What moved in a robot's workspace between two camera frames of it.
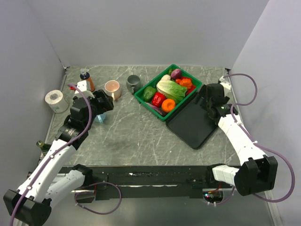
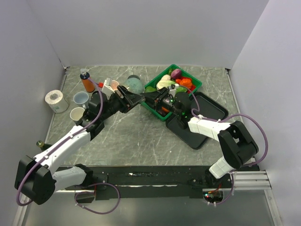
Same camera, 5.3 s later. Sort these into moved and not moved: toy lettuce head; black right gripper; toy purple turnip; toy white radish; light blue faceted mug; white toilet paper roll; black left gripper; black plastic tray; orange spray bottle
Moved: black right gripper; light blue faceted mug; black left gripper
Not moved: white toilet paper roll; toy purple turnip; toy white radish; toy lettuce head; orange spray bottle; black plastic tray
